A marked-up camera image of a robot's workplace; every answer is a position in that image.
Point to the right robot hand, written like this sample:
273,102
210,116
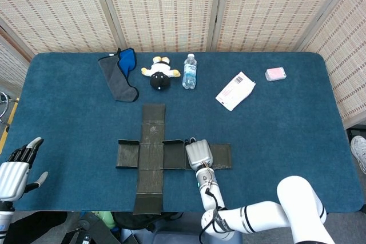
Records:
200,154

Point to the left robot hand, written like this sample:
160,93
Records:
11,175

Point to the black foldable cardboard box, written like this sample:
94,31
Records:
150,155

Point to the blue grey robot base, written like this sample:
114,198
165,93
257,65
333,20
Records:
177,235

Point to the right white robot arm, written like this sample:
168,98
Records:
257,218

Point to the white plastic package pouch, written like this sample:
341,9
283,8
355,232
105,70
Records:
234,92

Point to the clear plastic water bottle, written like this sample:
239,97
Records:
190,74

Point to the black white plush toy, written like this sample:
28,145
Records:
160,79

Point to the blue carpet table mat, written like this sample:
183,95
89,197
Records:
286,141

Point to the black bag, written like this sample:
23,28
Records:
137,221

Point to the green plastic bottle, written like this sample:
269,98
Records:
104,218

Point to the grey and blue towel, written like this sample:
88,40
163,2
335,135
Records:
120,84

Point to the pink tissue pack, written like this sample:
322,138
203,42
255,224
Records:
276,74

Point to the white sneaker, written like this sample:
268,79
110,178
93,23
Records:
358,152

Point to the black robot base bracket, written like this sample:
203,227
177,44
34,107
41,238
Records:
94,229

